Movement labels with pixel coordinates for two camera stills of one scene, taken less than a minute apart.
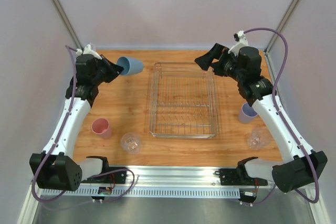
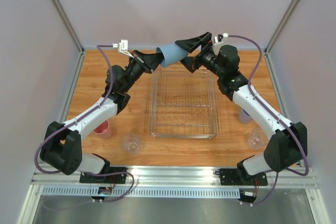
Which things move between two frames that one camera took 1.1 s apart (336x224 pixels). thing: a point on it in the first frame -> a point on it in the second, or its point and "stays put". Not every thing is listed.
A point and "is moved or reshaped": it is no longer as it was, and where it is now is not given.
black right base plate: [238, 177] stays put
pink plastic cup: [101, 126] stays put
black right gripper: [217, 59] -> [201, 52]
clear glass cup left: [130, 142] stays put
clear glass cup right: [259, 137] stays put
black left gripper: [115, 70] -> [148, 62]
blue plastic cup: [130, 66] is moved or reshaped
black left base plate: [117, 178] stays put
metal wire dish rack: [184, 102] stays put
